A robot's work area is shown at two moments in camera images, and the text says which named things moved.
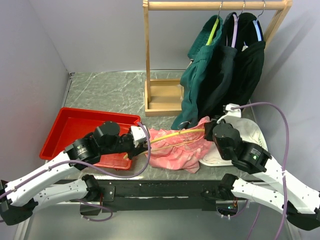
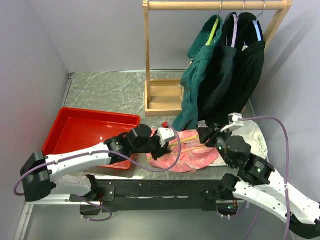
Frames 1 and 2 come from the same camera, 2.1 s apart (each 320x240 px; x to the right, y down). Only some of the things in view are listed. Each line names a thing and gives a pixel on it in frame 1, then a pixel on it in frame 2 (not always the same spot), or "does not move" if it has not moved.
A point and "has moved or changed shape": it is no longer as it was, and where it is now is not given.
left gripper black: x=141 y=147 to x=161 y=151
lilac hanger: x=235 y=30 does not move
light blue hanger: x=256 y=26 does not move
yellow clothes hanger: x=126 y=156 has moved or changed shape
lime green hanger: x=212 y=33 does not move
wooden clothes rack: x=163 y=97 does not move
